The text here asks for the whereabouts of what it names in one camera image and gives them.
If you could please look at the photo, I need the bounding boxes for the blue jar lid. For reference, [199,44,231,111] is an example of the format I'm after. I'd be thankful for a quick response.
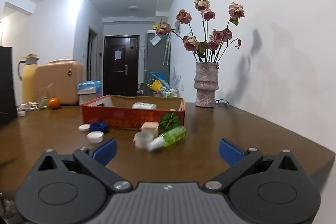
[90,122,108,133]

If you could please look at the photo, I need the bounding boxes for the white round jar lid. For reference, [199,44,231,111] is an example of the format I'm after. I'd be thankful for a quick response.
[78,124,91,132]

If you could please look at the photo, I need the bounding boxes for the white plastic cup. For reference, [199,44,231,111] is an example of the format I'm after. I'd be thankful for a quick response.
[133,132,154,149]

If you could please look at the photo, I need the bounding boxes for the beige cap bottle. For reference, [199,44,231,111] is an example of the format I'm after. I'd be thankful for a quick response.
[141,122,159,138]

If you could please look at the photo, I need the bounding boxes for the white medicine bottle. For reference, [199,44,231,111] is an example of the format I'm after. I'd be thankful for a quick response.
[132,102,157,110]

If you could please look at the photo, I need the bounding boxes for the green transparent bottle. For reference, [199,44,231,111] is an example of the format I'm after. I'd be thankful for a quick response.
[146,126,186,152]

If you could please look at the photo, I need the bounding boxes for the orange cardboard box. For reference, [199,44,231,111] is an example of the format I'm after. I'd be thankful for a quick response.
[81,95,186,130]

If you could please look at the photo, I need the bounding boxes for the eyeglasses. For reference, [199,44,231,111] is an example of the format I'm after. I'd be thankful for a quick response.
[215,99,230,107]

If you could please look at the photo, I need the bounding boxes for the orange fruit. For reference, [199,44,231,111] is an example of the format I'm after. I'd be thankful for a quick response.
[48,97,60,110]

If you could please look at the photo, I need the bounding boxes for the blue tissue pack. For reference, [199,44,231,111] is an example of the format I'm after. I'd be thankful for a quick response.
[77,81,101,95]

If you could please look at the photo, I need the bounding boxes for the clear glass cup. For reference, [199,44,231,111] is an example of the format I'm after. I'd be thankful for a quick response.
[38,84,53,109]

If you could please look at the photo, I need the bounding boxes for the pink ribbed vase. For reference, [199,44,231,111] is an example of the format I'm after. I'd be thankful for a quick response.
[194,62,219,108]

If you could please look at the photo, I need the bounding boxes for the small white cap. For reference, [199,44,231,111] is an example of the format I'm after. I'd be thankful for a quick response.
[17,111,26,117]

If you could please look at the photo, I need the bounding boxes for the pink ribbed suitcase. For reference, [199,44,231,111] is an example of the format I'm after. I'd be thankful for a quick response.
[34,59,85,105]

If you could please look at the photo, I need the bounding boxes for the yellow watering can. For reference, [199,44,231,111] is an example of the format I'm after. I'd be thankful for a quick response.
[144,80,163,92]

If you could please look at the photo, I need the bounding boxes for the black device left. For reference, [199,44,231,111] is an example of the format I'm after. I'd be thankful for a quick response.
[0,46,17,126]

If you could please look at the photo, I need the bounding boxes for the dark brown door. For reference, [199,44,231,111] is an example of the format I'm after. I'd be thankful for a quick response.
[102,35,139,96]

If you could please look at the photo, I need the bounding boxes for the yellow thermos jug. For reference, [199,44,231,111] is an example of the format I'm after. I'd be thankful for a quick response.
[18,54,39,103]

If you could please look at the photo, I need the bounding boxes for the dried pink roses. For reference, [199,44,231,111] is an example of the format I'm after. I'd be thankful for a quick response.
[155,0,245,63]

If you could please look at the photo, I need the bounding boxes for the grey refrigerator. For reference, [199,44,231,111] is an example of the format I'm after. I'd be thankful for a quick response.
[143,32,170,84]

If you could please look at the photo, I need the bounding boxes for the white charger with cable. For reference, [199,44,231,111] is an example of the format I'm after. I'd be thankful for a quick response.
[18,102,39,111]

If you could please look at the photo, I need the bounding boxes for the wire storage cart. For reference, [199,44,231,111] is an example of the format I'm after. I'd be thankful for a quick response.
[161,87,179,98]

